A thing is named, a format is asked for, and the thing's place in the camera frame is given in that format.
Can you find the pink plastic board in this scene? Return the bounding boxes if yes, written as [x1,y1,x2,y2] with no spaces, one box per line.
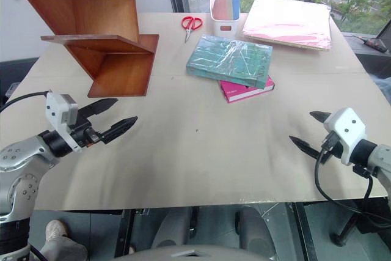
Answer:
[212,0,233,21]

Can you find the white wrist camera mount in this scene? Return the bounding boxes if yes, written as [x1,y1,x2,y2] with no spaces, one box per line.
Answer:
[45,92,84,153]
[323,107,367,167]

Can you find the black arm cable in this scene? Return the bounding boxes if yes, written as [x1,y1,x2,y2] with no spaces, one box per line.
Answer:
[314,139,391,226]
[0,90,50,114]

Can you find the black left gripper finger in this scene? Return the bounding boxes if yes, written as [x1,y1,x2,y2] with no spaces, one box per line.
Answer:
[78,98,119,120]
[100,116,139,145]

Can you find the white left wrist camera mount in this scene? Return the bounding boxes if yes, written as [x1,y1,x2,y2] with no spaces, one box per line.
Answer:
[45,92,84,153]

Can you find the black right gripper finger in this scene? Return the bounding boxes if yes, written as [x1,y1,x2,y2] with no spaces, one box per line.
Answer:
[309,111,331,125]
[288,134,323,161]

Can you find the pink paper stack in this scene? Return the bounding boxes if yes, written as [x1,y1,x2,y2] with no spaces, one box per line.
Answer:
[241,0,334,52]

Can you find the pink book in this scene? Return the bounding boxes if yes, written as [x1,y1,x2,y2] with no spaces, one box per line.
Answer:
[219,75,276,105]

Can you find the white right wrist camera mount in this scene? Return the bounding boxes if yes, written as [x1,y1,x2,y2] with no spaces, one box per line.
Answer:
[323,107,367,167]

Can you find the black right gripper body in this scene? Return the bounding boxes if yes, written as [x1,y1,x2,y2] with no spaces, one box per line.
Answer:
[319,131,339,164]

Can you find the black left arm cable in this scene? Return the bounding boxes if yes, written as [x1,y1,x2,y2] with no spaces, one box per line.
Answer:
[0,90,50,114]

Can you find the red-handled scissors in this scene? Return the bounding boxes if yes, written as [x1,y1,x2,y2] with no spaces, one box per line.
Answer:
[181,15,204,44]

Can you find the wooden zigzag shelf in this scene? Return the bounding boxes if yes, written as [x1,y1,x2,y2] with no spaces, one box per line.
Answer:
[4,0,161,99]

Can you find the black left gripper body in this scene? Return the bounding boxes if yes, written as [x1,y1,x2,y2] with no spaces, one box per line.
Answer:
[71,116,104,149]

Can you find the teal plastic-wrapped book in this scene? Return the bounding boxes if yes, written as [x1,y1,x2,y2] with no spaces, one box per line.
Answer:
[185,34,274,90]

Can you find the beige shoe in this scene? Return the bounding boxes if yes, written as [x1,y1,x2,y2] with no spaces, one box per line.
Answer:
[45,219,69,250]

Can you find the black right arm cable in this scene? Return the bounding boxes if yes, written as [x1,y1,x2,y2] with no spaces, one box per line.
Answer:
[314,139,391,226]

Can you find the grey trouser leg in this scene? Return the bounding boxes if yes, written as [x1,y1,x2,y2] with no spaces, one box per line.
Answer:
[38,236,89,261]

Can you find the grey curved robot torso cover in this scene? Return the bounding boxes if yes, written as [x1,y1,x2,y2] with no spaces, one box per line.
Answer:
[114,243,276,261]

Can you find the black orange tool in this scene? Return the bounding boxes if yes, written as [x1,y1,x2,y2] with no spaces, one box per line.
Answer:
[359,36,389,54]

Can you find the black table frame leg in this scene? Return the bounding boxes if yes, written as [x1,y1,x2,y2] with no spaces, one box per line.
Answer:
[292,202,319,261]
[114,208,136,259]

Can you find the grey rounded robot leg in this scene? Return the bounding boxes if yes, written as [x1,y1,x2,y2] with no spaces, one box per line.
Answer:
[151,207,192,249]
[239,205,276,258]

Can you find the white plastic container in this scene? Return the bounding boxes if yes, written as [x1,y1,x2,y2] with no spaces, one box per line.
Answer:
[209,0,243,39]

